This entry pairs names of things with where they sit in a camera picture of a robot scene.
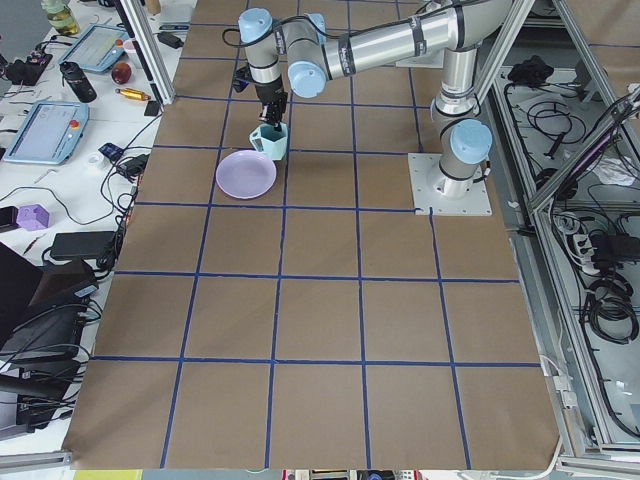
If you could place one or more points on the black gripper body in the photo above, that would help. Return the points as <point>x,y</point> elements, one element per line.
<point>268,94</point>

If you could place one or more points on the mint green faceted cup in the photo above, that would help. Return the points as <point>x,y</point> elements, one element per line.
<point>272,144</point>

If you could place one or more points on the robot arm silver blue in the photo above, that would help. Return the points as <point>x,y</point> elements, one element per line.
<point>295,54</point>

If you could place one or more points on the lilac round plate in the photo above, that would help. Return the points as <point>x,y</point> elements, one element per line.
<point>246,174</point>

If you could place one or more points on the red apple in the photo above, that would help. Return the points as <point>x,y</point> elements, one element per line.
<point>121,73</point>

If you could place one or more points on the blue teach pendant far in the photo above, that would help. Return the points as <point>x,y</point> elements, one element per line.
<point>97,49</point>

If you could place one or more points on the blue teach pendant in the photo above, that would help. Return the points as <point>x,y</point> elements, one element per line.
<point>97,49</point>
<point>49,134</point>

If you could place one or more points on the black water bottle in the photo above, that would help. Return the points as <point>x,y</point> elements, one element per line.
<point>74,76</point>

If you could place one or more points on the blue teach pendant near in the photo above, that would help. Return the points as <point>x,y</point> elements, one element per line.
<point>49,134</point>

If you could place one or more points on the yellow liquid bottle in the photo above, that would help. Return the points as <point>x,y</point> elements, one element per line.
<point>60,17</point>

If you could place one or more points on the black power adapter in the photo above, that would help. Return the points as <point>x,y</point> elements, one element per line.
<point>83,245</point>

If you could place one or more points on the purple box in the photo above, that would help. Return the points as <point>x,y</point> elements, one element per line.
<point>33,217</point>

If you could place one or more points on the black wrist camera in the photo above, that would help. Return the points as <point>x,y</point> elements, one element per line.
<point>241,79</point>

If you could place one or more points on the yellow handled tool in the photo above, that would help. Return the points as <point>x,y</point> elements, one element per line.
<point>133,94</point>

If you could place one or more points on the aluminium frame post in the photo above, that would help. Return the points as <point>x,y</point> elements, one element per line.
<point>133,16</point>

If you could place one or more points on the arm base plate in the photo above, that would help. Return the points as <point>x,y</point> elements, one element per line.
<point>435,193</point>

